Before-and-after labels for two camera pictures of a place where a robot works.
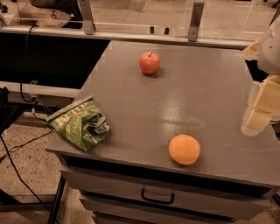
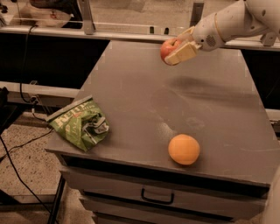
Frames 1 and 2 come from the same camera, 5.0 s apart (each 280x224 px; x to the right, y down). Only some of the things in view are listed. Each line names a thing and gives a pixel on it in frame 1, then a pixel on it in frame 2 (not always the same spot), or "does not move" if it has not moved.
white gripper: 269,53 to 205,32
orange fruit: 184,149 does not move
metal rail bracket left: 89,24 does not move
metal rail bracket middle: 195,21 does not move
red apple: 150,62 to 167,47
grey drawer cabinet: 150,93 does not move
